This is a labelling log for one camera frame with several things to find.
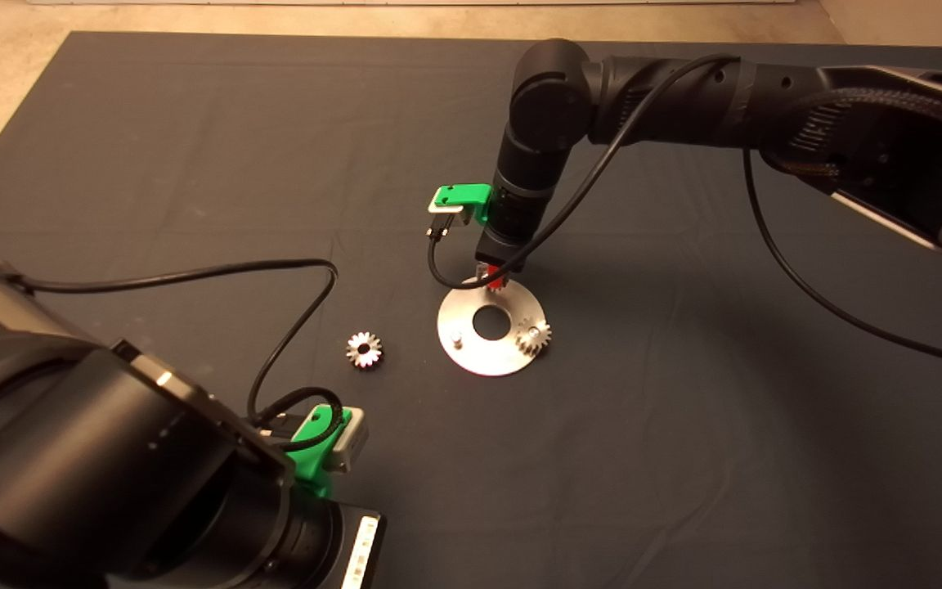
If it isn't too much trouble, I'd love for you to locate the black right camera cable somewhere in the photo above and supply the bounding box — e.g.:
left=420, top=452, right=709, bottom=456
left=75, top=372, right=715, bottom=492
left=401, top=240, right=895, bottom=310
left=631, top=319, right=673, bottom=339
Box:
left=426, top=54, right=942, bottom=374

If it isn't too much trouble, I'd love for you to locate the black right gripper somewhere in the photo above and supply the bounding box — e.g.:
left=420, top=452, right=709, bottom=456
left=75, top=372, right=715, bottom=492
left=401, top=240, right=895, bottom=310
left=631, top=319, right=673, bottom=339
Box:
left=474, top=188, right=556, bottom=292

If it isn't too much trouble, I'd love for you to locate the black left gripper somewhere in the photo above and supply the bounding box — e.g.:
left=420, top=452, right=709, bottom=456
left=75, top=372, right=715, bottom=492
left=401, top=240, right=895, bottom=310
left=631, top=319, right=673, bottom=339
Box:
left=271, top=491, right=387, bottom=589

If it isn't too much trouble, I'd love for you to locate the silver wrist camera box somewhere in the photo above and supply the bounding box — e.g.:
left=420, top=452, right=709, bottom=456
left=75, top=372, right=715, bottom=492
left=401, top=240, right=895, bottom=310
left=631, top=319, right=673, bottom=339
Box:
left=326, top=406, right=370, bottom=474
left=427, top=200, right=473, bottom=229

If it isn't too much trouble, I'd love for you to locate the green left camera mount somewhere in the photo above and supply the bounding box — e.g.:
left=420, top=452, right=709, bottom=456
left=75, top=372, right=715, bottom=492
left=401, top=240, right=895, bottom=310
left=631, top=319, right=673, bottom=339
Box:
left=288, top=404, right=353, bottom=499

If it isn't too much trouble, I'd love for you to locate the green right camera mount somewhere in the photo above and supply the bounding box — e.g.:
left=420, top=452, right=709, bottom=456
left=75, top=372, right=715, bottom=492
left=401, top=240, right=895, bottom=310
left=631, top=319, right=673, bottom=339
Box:
left=432, top=184, right=493, bottom=227

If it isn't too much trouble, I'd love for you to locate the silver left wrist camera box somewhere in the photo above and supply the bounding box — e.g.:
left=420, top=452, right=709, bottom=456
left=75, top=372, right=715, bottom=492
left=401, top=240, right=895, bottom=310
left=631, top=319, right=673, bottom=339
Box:
left=326, top=406, right=370, bottom=474

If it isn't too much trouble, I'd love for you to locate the round metal carrier plate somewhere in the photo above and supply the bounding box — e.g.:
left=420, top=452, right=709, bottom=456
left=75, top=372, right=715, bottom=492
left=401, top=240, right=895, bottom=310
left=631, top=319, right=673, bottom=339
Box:
left=437, top=277, right=548, bottom=378

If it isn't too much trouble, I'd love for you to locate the black camera cable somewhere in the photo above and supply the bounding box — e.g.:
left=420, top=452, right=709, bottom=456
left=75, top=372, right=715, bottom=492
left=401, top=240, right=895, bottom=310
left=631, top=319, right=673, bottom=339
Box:
left=0, top=259, right=345, bottom=453
left=426, top=54, right=942, bottom=374

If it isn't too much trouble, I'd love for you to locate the black left camera cable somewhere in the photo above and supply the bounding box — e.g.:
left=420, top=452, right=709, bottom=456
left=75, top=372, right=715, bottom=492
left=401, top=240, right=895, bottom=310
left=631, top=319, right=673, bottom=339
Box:
left=0, top=259, right=345, bottom=453

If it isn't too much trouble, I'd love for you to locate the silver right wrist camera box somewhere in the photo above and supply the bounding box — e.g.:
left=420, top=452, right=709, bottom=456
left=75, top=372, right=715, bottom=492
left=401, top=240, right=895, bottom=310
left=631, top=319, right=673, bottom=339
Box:
left=427, top=200, right=473, bottom=229

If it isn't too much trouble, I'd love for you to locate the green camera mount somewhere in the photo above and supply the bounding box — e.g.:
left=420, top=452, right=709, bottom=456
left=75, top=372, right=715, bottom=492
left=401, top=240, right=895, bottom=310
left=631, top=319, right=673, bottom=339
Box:
left=432, top=184, right=493, bottom=227
left=288, top=404, right=353, bottom=499

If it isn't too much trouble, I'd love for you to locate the dark grey table cloth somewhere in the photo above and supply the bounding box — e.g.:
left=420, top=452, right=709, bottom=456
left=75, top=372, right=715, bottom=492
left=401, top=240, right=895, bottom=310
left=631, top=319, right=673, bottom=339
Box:
left=0, top=31, right=942, bottom=589

